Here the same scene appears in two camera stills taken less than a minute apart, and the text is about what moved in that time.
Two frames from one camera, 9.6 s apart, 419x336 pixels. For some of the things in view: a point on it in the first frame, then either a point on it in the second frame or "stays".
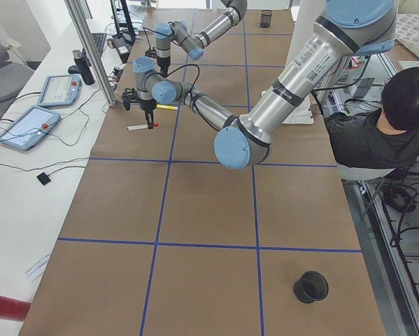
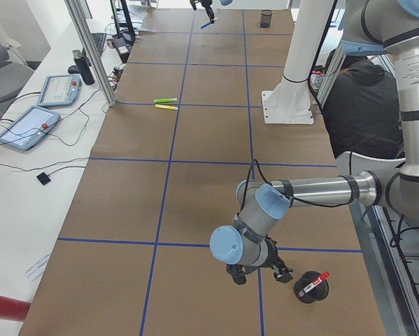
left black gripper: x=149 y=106 -> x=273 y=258
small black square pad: x=43 y=178 stays
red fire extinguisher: x=5 y=308 stays
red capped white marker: x=142 y=127 -> x=322 y=277
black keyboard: x=99 y=40 stays
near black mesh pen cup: x=266 y=17 stays
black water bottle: x=84 y=68 stays
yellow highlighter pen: x=165 y=106 stays
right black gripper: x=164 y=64 -> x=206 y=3
